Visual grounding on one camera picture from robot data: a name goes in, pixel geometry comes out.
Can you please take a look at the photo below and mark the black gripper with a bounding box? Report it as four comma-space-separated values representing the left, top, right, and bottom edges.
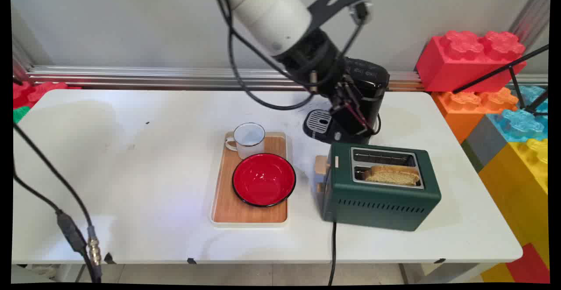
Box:
274, 28, 373, 136

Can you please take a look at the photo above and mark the dark green toaster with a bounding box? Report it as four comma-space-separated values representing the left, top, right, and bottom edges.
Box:
314, 142, 442, 232

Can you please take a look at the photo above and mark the black coffee maker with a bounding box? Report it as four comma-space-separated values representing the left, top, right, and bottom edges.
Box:
303, 57, 391, 145

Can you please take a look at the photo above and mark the toasted bread slice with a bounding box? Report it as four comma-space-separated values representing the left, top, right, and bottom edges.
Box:
362, 165, 421, 186

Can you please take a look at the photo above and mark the white enamel mug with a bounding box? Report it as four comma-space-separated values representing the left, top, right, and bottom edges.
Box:
225, 122, 266, 159

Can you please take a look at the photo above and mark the red enamel bowl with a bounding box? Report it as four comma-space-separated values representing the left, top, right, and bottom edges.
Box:
232, 152, 297, 208

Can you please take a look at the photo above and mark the large orange toy brick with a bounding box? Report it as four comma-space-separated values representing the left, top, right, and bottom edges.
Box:
431, 87, 520, 144

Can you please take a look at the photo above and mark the large red toy brick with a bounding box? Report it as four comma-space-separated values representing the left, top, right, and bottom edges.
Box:
415, 30, 527, 93

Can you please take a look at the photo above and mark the wooden tray with white rim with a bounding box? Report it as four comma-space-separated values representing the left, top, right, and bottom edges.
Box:
210, 131, 290, 229

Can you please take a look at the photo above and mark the black tripod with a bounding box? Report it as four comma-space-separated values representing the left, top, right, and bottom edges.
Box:
451, 44, 550, 117

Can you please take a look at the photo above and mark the large light blue toy brick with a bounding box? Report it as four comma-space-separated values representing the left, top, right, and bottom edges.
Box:
486, 85, 549, 143

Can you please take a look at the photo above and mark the large yellow toy brick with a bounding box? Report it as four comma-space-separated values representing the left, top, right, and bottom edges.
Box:
478, 138, 550, 247

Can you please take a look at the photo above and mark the low red toy brick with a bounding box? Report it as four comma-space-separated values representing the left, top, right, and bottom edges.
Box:
12, 81, 82, 110

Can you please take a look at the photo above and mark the green toy brick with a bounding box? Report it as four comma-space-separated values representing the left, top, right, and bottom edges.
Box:
12, 106, 32, 124

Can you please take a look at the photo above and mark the small silver wrist camera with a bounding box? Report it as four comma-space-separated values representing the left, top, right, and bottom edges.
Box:
350, 0, 373, 24

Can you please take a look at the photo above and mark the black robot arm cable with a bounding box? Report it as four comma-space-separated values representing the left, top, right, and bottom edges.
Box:
212, 0, 317, 111

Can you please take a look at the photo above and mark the black toaster power cord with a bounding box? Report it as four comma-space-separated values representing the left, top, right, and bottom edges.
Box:
327, 222, 337, 286

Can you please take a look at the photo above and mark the aluminium frame rail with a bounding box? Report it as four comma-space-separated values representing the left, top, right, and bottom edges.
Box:
25, 65, 549, 92

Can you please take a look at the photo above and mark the aluminium frame post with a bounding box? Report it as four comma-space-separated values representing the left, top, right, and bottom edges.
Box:
508, 0, 551, 47

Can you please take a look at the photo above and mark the black cable with metal connector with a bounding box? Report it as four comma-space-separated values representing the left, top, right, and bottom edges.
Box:
13, 123, 104, 283

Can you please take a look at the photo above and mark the black cable with adapter block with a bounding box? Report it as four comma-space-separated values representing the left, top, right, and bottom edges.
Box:
13, 158, 93, 277

